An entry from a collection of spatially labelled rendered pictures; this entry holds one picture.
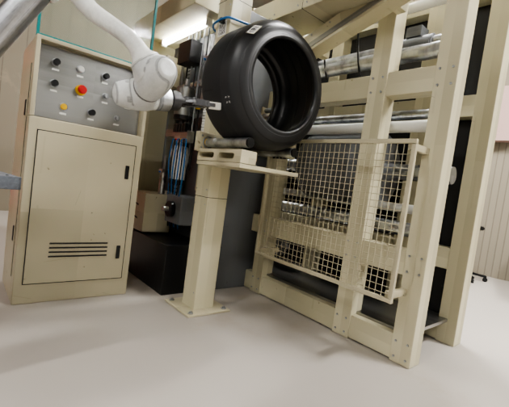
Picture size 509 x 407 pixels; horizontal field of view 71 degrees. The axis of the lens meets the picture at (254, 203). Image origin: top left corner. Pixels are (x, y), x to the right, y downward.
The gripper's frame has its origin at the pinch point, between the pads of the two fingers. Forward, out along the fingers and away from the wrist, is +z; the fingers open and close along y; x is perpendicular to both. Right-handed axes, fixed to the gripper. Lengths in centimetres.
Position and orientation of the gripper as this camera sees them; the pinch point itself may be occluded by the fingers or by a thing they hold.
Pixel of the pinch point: (213, 105)
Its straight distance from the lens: 157.7
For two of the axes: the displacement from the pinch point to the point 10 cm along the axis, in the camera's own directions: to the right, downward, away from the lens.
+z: 7.7, -0.6, 6.3
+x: -0.4, 9.9, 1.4
